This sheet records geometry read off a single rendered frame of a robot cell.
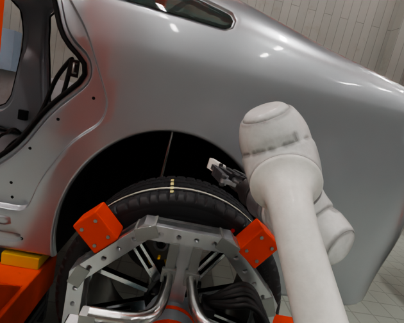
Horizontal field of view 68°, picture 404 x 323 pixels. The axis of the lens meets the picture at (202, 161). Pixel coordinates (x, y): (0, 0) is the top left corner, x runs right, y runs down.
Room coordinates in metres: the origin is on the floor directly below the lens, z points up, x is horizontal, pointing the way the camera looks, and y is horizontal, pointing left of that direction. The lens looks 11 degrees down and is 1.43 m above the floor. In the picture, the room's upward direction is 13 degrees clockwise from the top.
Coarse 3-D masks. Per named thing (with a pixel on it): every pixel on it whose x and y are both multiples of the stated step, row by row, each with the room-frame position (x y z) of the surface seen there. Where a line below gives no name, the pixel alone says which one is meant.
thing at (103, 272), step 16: (144, 256) 0.80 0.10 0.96; (208, 256) 0.81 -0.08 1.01; (224, 256) 0.81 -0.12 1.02; (96, 272) 0.83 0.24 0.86; (112, 272) 0.78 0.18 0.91; (160, 272) 0.79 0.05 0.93; (96, 288) 0.85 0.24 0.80; (112, 288) 0.97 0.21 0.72; (144, 288) 0.79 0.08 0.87; (208, 288) 0.82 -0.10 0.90; (96, 304) 0.79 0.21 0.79; (112, 304) 0.78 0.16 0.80; (128, 304) 0.79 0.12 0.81; (144, 304) 0.79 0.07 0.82; (224, 320) 0.81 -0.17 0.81; (240, 320) 0.83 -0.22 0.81
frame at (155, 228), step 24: (120, 240) 0.68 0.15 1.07; (144, 240) 0.68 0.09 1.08; (168, 240) 0.69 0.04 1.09; (192, 240) 0.69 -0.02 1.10; (216, 240) 0.70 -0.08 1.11; (96, 264) 0.67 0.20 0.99; (240, 264) 0.70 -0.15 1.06; (72, 288) 0.67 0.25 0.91; (264, 288) 0.71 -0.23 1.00; (72, 312) 0.67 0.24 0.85
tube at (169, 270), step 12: (168, 252) 0.68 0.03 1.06; (168, 264) 0.68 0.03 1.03; (168, 276) 0.66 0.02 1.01; (168, 288) 0.61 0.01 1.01; (156, 300) 0.57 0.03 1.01; (168, 300) 0.59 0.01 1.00; (84, 312) 0.50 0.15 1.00; (96, 312) 0.50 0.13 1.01; (108, 312) 0.50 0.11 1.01; (120, 312) 0.51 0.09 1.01; (132, 312) 0.51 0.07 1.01; (144, 312) 0.52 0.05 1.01; (156, 312) 0.53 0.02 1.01
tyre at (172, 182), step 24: (120, 192) 0.94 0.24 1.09; (144, 192) 0.82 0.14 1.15; (168, 192) 0.81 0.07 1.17; (192, 192) 0.82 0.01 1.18; (216, 192) 0.91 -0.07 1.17; (120, 216) 0.76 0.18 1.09; (144, 216) 0.76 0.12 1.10; (168, 216) 0.77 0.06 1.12; (192, 216) 0.77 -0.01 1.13; (216, 216) 0.78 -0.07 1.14; (240, 216) 0.81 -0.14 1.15; (72, 264) 0.75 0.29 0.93; (264, 264) 0.79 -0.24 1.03
